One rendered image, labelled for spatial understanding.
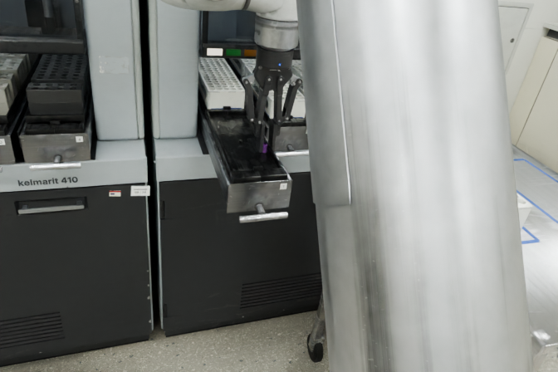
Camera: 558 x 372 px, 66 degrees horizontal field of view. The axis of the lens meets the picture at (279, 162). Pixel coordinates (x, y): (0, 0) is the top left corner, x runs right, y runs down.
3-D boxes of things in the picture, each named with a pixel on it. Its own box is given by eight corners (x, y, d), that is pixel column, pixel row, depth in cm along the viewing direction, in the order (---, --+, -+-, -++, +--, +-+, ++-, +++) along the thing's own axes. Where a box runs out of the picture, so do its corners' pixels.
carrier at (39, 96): (85, 110, 102) (82, 86, 100) (85, 114, 101) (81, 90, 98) (31, 111, 99) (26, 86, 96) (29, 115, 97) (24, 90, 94)
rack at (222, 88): (192, 75, 137) (192, 56, 134) (222, 75, 141) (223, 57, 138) (208, 113, 113) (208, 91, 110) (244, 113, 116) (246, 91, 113)
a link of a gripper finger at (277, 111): (271, 70, 91) (277, 70, 92) (272, 118, 97) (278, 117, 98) (276, 77, 88) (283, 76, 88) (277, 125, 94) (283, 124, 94)
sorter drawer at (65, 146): (59, 66, 150) (56, 41, 146) (101, 66, 155) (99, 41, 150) (20, 174, 91) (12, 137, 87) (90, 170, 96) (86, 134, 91)
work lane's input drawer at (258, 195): (184, 91, 143) (184, 66, 139) (225, 91, 147) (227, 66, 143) (230, 227, 84) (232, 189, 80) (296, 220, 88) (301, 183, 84)
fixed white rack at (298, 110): (242, 83, 137) (244, 64, 134) (272, 83, 140) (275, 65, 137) (269, 123, 113) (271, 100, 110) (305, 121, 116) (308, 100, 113)
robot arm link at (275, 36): (250, 11, 86) (247, 40, 89) (262, 21, 79) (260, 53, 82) (292, 12, 89) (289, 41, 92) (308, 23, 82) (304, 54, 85)
